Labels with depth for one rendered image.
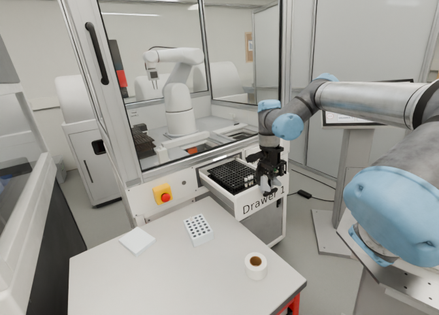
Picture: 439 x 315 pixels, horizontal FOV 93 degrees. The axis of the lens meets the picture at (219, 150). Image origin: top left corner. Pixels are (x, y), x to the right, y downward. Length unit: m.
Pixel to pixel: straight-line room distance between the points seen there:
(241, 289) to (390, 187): 0.56
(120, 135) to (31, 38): 3.33
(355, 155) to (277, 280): 1.19
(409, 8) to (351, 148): 1.15
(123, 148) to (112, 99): 0.19
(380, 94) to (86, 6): 0.82
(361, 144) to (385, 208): 1.44
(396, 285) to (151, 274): 0.73
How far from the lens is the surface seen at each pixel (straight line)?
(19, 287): 0.88
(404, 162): 0.31
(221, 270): 0.79
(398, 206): 0.29
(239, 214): 0.83
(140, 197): 0.99
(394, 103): 0.45
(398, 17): 2.35
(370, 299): 1.11
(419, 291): 0.88
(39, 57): 4.09
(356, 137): 1.70
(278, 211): 1.66
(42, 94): 4.10
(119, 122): 0.87
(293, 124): 0.60
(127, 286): 0.84
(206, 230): 0.86
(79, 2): 0.88
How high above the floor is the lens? 1.38
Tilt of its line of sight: 22 degrees down
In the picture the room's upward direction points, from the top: 6 degrees counter-clockwise
